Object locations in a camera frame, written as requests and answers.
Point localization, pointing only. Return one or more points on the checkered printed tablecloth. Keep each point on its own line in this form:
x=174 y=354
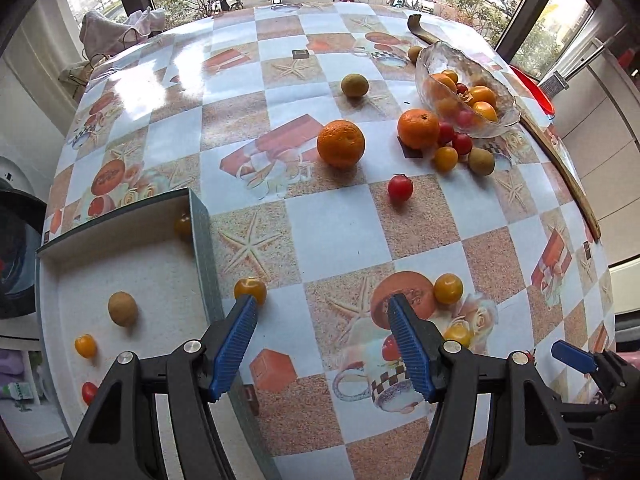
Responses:
x=320 y=240

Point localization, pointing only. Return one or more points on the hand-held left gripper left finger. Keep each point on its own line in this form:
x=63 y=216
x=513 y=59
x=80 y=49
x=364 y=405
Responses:
x=234 y=347

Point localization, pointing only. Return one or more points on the small orange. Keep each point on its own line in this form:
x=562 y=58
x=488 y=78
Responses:
x=485 y=111
x=446 y=106
x=481 y=95
x=442 y=86

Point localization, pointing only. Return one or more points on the pale cloth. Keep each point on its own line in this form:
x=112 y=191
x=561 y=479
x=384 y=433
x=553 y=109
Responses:
x=120 y=25

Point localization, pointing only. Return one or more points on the white cabinet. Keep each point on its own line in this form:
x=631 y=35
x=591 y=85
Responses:
x=600 y=125

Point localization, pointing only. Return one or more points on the large orange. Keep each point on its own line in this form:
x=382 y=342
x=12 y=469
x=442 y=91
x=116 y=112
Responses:
x=340 y=143

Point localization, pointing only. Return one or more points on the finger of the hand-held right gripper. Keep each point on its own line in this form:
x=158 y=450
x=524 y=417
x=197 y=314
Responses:
x=572 y=355

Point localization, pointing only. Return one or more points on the kiwi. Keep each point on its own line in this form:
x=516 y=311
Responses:
x=481 y=161
x=414 y=53
x=355 y=85
x=122 y=308

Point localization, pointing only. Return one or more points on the red plastic basin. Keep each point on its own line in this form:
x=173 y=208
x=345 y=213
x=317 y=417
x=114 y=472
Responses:
x=535 y=87

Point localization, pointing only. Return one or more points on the yellow cherry tomato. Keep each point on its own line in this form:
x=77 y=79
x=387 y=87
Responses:
x=183 y=225
x=85 y=346
x=250 y=290
x=458 y=333
x=445 y=158
x=450 y=76
x=448 y=288

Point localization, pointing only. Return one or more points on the red cherry tomato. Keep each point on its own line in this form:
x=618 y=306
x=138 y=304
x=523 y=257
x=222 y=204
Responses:
x=89 y=392
x=462 y=143
x=445 y=133
x=390 y=348
x=400 y=188
x=465 y=118
x=462 y=89

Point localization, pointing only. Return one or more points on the green white packet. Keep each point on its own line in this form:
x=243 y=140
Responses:
x=21 y=390

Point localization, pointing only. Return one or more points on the grey cardboard box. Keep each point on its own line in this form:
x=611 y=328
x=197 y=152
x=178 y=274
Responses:
x=150 y=280

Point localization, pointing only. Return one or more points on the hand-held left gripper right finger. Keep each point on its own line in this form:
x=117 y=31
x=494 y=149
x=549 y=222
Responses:
x=411 y=350

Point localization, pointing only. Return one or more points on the clear glass bowl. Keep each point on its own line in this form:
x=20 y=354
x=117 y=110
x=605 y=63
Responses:
x=465 y=91

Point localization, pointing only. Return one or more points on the washing machine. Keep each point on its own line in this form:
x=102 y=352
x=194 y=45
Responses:
x=17 y=255

